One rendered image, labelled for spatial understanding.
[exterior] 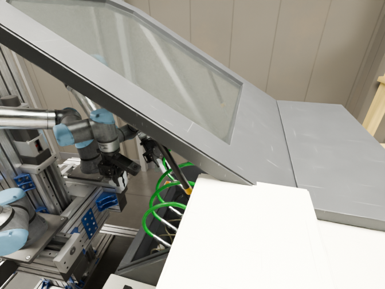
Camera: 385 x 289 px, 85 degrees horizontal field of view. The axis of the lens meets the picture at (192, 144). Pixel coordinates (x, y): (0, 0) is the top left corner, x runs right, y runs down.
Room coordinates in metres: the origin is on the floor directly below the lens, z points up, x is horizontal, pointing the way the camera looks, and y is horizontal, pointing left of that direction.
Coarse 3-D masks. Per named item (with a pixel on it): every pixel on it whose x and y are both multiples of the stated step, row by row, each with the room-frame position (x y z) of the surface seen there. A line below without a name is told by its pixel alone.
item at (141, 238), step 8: (160, 192) 0.94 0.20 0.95; (168, 192) 0.97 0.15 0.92; (168, 200) 0.96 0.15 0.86; (160, 208) 0.85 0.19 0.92; (152, 216) 0.76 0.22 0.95; (160, 216) 0.83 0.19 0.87; (152, 224) 0.74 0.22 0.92; (144, 232) 0.67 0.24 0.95; (152, 232) 0.73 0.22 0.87; (136, 240) 0.62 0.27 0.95; (144, 240) 0.65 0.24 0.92; (128, 248) 0.58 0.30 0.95; (136, 248) 0.58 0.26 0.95; (144, 248) 0.63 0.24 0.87; (128, 256) 0.55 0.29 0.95; (136, 256) 0.57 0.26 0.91; (120, 264) 0.51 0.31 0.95
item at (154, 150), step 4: (148, 136) 0.90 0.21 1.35; (144, 140) 0.90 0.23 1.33; (148, 140) 0.91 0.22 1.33; (140, 144) 0.92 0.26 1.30; (144, 144) 0.91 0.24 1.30; (144, 148) 0.90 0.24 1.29; (148, 148) 0.89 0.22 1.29; (152, 148) 0.87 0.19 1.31; (156, 148) 0.88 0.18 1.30; (148, 152) 0.86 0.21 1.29; (152, 152) 0.86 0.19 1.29; (156, 152) 0.86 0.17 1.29; (160, 152) 0.87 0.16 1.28; (144, 156) 0.88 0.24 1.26; (148, 156) 0.86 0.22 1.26; (156, 156) 0.84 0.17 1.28; (160, 156) 0.87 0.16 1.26; (148, 160) 0.85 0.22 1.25
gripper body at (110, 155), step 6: (96, 150) 0.70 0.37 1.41; (102, 156) 0.69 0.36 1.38; (108, 156) 0.69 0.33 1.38; (102, 162) 0.70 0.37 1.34; (108, 162) 0.69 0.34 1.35; (102, 168) 0.67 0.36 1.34; (108, 168) 0.67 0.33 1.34; (114, 168) 0.66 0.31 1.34; (120, 168) 0.69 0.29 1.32; (102, 174) 0.68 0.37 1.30; (108, 174) 0.67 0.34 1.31; (120, 174) 0.68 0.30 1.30
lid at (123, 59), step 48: (0, 0) 0.54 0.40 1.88; (48, 0) 0.74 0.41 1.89; (96, 0) 0.97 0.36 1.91; (48, 48) 0.45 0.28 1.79; (96, 48) 0.59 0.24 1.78; (144, 48) 0.78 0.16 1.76; (192, 48) 1.05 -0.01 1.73; (96, 96) 0.40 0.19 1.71; (144, 96) 0.44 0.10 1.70; (192, 96) 0.61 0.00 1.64; (240, 96) 0.78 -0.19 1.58; (192, 144) 0.36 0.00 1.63; (240, 144) 0.44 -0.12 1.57
